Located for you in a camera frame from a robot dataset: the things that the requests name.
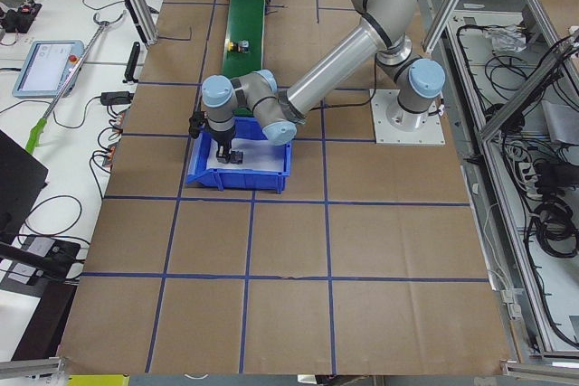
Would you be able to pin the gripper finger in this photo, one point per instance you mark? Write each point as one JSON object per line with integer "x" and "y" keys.
{"x": 222, "y": 154}
{"x": 230, "y": 154}

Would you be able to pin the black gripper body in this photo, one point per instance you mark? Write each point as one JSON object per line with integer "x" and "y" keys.
{"x": 223, "y": 138}

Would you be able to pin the yellow push button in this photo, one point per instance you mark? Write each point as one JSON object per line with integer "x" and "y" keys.
{"x": 241, "y": 46}

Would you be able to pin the red push button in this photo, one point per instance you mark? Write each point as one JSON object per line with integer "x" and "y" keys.
{"x": 238, "y": 157}

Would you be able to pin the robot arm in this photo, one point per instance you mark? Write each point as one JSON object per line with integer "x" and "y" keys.
{"x": 380, "y": 34}

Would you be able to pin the blue left bin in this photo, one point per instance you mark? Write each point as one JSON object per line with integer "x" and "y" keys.
{"x": 247, "y": 128}

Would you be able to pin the white foam in left bin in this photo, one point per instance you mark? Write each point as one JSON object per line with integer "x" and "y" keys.
{"x": 258, "y": 155}

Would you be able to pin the green conveyor belt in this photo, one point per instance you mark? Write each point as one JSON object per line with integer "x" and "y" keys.
{"x": 245, "y": 22}

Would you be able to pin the black power adapter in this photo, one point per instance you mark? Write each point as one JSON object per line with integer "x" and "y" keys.
{"x": 113, "y": 98}

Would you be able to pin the grabber reach tool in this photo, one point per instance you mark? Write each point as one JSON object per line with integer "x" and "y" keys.
{"x": 37, "y": 130}

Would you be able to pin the teach pendant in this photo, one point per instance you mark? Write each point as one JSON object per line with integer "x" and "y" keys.
{"x": 46, "y": 68}

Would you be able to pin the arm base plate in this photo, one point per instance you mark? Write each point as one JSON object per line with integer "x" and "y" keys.
{"x": 395, "y": 126}

